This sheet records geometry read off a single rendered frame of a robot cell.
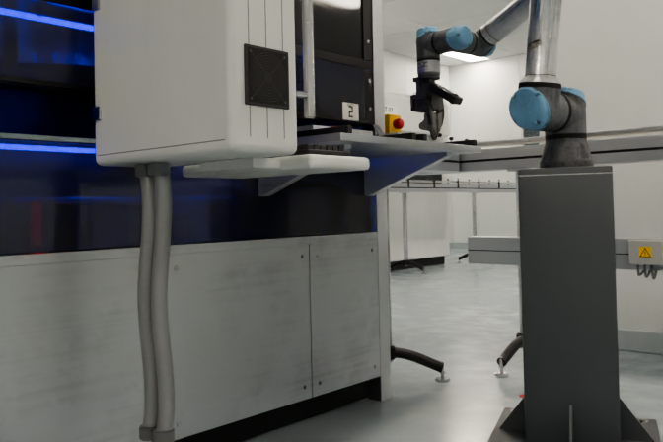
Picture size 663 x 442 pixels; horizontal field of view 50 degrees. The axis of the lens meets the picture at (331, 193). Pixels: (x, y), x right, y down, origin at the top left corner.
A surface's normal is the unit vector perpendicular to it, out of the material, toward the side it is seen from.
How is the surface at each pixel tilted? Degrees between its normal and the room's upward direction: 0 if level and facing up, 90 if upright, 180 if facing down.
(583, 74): 90
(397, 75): 90
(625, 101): 90
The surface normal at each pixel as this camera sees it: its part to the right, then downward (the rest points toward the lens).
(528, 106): -0.76, 0.14
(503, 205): -0.66, 0.00
